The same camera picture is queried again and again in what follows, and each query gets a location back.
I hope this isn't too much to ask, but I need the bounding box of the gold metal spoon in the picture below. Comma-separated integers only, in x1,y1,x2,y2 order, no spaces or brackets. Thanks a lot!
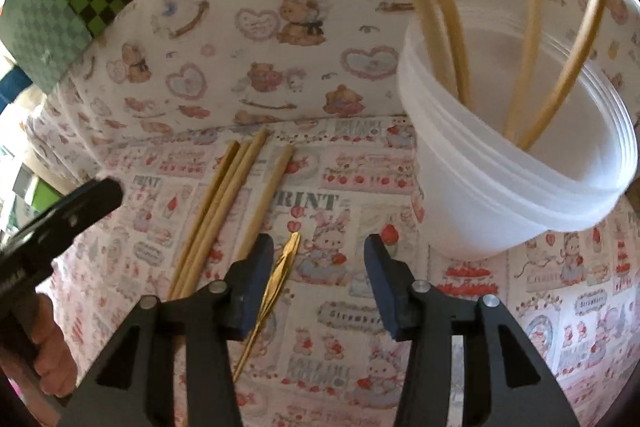
231,231,302,383

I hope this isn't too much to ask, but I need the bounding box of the person's left hand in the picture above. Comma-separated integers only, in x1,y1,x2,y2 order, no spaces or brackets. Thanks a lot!
29,293,79,398

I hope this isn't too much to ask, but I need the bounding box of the red print tablecloth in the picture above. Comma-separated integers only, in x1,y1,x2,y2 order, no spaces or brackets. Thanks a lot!
47,114,640,427

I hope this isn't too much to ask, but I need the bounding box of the bear print cloth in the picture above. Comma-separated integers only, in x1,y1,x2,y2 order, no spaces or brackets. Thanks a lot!
22,0,640,148

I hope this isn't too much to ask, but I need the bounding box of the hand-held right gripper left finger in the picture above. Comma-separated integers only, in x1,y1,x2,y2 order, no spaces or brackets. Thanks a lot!
59,234,275,427

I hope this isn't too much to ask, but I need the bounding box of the white plastic cup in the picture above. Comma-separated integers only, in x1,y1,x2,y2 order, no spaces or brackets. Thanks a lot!
397,4,631,260

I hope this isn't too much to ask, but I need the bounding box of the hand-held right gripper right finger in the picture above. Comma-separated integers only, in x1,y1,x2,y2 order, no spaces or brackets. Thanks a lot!
363,234,581,427

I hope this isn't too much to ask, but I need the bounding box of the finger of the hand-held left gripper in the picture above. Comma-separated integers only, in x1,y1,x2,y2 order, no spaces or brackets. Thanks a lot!
50,178,124,234

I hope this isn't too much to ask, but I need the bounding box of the green checkered board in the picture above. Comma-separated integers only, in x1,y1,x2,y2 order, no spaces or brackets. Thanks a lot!
0,0,146,95

